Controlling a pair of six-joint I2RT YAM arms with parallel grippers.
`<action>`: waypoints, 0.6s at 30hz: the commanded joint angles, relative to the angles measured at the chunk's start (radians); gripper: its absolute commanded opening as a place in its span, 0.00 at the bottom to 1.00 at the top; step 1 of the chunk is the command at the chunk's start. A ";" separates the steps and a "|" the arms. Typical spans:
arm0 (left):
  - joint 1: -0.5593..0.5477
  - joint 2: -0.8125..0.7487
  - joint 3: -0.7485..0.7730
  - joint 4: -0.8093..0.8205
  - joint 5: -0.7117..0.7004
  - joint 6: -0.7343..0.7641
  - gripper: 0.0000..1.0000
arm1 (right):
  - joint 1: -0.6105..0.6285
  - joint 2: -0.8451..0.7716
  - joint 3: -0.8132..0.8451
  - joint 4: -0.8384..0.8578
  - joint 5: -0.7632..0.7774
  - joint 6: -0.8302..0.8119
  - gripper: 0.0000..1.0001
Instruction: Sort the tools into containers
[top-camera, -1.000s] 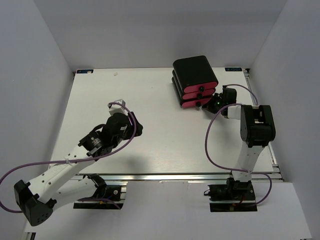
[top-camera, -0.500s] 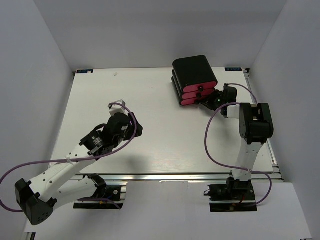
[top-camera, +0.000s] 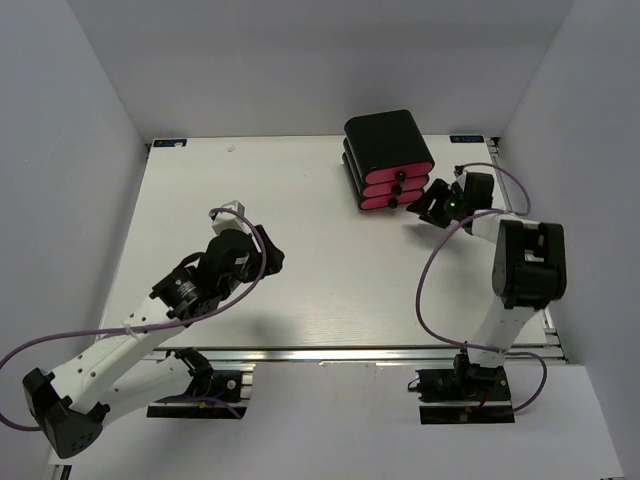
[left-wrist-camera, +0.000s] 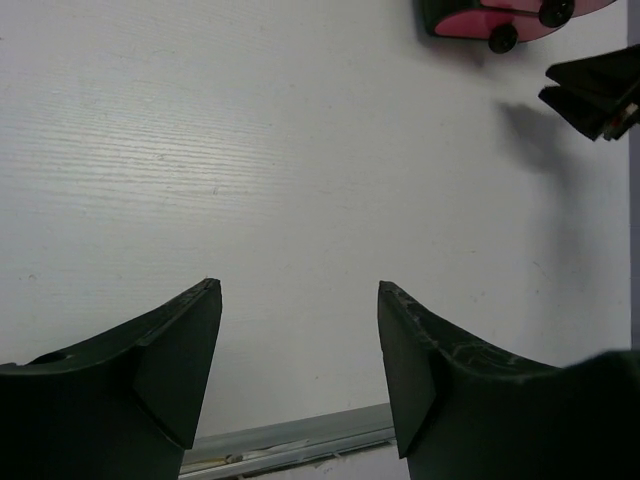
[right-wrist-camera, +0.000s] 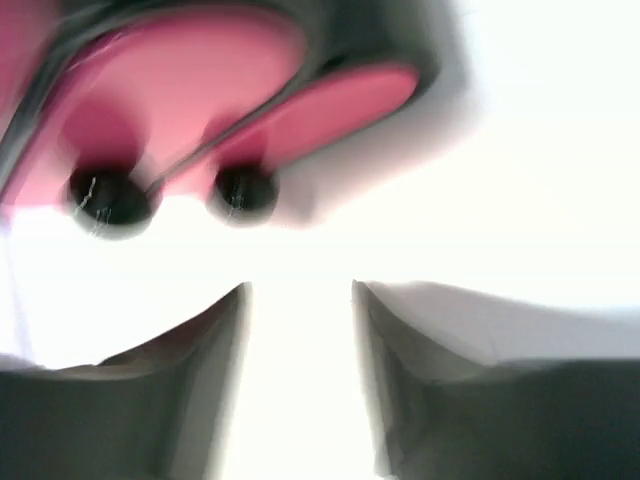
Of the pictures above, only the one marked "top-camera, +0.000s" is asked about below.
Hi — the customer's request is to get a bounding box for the aluminium table edge rail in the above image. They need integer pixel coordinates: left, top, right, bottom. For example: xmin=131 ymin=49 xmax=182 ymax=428
xmin=149 ymin=344 xmax=566 ymax=364

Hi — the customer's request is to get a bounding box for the blue corner label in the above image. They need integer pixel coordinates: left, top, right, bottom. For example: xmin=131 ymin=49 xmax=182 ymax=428
xmin=152 ymin=138 xmax=187 ymax=148
xmin=449 ymin=135 xmax=485 ymax=144

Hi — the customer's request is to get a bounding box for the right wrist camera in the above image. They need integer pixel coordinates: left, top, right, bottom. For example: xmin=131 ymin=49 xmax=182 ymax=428
xmin=454 ymin=165 xmax=467 ymax=190

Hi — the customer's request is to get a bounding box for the left blue corner label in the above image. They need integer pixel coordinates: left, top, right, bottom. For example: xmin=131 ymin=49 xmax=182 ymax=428
xmin=152 ymin=138 xmax=187 ymax=148

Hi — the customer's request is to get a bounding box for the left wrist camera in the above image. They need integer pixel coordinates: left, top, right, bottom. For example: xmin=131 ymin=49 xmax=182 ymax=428
xmin=209 ymin=200 xmax=249 ymax=236

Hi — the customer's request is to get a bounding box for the right blue corner label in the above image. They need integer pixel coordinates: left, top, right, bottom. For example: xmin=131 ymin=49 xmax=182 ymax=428
xmin=449 ymin=135 xmax=485 ymax=144

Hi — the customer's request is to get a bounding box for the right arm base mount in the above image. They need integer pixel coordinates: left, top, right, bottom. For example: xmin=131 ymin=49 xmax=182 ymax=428
xmin=407 ymin=351 xmax=515 ymax=425

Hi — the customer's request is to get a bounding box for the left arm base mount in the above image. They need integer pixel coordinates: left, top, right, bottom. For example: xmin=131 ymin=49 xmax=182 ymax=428
xmin=146 ymin=348 xmax=252 ymax=420

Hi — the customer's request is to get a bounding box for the white foam board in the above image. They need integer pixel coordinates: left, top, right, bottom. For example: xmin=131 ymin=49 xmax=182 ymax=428
xmin=70 ymin=363 xmax=622 ymax=479

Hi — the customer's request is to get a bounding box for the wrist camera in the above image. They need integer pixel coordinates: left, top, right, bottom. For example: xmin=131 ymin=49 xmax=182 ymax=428
xmin=209 ymin=200 xmax=249 ymax=236
xmin=454 ymin=165 xmax=467 ymax=190

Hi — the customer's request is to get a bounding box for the black drawer cabinet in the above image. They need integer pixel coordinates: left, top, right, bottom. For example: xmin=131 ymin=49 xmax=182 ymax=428
xmin=342 ymin=109 xmax=435 ymax=206

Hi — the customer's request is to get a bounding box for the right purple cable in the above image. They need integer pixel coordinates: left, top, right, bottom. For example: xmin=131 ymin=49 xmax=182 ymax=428
xmin=417 ymin=162 xmax=549 ymax=415

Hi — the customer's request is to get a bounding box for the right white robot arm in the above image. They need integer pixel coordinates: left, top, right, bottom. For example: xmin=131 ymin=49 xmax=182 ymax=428
xmin=407 ymin=167 xmax=567 ymax=399

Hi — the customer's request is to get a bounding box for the pink top drawer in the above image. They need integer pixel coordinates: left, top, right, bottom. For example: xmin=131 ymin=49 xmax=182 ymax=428
xmin=364 ymin=162 xmax=434 ymax=185

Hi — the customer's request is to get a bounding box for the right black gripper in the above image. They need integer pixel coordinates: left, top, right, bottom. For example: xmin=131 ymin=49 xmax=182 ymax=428
xmin=405 ymin=178 xmax=468 ymax=229

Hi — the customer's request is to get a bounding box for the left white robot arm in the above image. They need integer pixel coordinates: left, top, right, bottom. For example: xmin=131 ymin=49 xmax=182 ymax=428
xmin=23 ymin=226 xmax=285 ymax=459

